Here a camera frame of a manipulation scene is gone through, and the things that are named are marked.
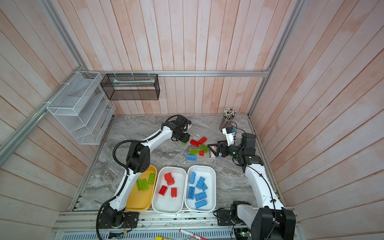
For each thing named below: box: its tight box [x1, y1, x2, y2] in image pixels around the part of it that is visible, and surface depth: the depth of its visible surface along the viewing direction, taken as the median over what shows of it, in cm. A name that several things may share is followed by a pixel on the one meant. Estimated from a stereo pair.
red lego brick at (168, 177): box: [164, 172, 175, 182], surface depth 87 cm
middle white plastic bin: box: [151, 166, 187, 215], surface depth 83 cm
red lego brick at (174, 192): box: [170, 187, 178, 198], surface depth 81 cm
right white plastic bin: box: [184, 165, 217, 213], surface depth 84 cm
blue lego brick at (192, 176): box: [189, 171, 197, 185], surface depth 87 cm
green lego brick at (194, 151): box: [189, 149, 200, 155], surface depth 100 cm
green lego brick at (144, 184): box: [141, 178, 149, 191], surface depth 86 cm
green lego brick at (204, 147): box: [199, 144, 210, 153], surface depth 100 cm
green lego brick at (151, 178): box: [148, 173, 156, 185], surface depth 88 cm
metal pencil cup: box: [219, 107, 237, 131], surface depth 100 cm
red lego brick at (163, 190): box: [158, 185, 168, 197], surface depth 84 cm
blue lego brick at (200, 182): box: [195, 176, 206, 190], surface depth 85 cm
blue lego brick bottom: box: [187, 186, 195, 199], surface depth 82 cm
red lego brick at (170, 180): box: [164, 175, 175, 186], surface depth 87 cm
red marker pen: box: [179, 228, 209, 240], surface depth 71 cm
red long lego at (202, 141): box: [195, 136, 208, 148], surface depth 105 cm
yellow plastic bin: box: [125, 165, 158, 212], surface depth 84 cm
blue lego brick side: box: [186, 154, 197, 162], surface depth 95 cm
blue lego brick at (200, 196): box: [194, 191, 208, 202], surface depth 81 cm
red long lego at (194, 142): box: [190, 139, 200, 148], surface depth 103 cm
